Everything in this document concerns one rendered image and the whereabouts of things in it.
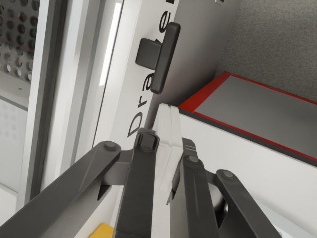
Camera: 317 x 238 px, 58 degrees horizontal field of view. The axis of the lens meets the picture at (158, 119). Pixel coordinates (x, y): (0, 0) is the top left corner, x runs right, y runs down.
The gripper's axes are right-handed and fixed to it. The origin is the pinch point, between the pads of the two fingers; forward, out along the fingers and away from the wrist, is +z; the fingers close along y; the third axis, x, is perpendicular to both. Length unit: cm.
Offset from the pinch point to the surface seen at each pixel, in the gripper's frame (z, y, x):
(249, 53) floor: 96, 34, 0
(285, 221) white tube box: 17.7, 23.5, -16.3
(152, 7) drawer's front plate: 13.9, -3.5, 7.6
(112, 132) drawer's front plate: 11.6, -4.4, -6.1
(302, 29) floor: 91, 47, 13
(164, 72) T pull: 11.5, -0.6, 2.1
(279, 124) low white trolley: 39.2, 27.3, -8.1
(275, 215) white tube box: 18.2, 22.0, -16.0
